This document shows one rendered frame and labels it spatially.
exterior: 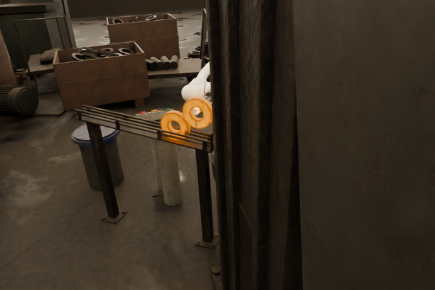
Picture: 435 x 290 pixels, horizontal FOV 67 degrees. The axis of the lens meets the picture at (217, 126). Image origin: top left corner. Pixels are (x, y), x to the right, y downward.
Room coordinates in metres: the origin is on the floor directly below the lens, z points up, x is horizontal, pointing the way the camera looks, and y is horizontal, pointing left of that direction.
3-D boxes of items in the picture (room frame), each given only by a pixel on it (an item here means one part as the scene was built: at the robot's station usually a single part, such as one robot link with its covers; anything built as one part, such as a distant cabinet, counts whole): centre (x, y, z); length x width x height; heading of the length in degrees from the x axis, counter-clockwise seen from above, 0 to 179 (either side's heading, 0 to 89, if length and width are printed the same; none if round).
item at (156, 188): (1.96, 0.40, 0.31); 0.24 x 0.16 x 0.62; 103
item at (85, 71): (3.75, 1.30, 0.33); 0.93 x 0.73 x 0.66; 110
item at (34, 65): (4.69, 2.29, 0.48); 1.18 x 0.65 x 0.96; 23
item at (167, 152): (1.81, 0.32, 0.26); 0.12 x 0.12 x 0.52
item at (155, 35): (5.48, 1.14, 0.38); 1.03 x 0.83 x 0.75; 106
